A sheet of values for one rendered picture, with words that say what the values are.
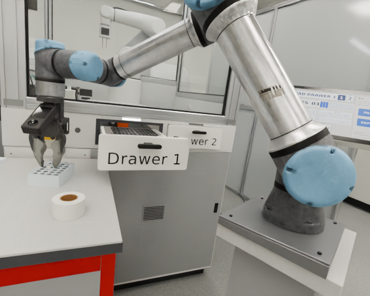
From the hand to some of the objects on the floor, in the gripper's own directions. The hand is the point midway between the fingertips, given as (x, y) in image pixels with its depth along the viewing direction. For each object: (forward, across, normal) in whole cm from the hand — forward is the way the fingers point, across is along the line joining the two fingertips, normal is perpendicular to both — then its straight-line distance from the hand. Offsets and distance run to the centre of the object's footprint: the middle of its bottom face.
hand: (47, 164), depth 70 cm
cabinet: (+82, -12, -80) cm, 114 cm away
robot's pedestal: (+82, -70, +19) cm, 109 cm away
